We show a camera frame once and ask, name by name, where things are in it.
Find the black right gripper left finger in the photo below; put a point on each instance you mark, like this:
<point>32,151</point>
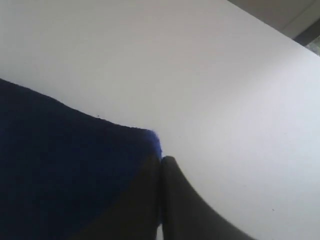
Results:
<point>135,213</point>

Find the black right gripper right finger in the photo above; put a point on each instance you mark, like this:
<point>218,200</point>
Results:
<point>185,215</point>

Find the dark window frame post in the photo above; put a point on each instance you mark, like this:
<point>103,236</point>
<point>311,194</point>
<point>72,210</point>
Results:
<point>308,35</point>

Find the blue towel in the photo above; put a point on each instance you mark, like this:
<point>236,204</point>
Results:
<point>61,168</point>

